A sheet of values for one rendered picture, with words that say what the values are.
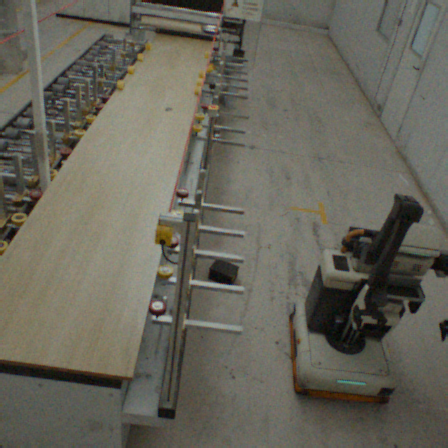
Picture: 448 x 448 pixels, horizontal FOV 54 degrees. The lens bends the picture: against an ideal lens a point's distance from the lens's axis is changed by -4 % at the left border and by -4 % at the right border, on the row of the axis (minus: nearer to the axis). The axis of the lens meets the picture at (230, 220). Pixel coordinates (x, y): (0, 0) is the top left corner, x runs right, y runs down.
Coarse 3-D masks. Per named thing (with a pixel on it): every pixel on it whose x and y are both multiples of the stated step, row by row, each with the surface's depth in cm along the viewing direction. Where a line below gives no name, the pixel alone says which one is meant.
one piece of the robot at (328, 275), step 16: (336, 256) 276; (320, 272) 282; (336, 272) 263; (352, 272) 265; (320, 288) 274; (336, 288) 271; (352, 288) 268; (304, 304) 306; (320, 304) 277; (336, 304) 276; (352, 304) 274; (320, 320) 285; (336, 320) 275; (336, 336) 293; (352, 336) 287; (368, 336) 293
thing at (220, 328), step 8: (152, 320) 214; (160, 320) 214; (168, 320) 215; (192, 328) 216; (200, 328) 216; (208, 328) 216; (216, 328) 216; (224, 328) 216; (232, 328) 217; (240, 328) 217
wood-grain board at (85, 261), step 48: (192, 48) 558; (144, 96) 409; (192, 96) 426; (96, 144) 324; (144, 144) 335; (48, 192) 268; (96, 192) 276; (144, 192) 284; (48, 240) 234; (96, 240) 240; (144, 240) 247; (0, 288) 203; (48, 288) 208; (96, 288) 213; (144, 288) 218; (0, 336) 182; (48, 336) 186; (96, 336) 191
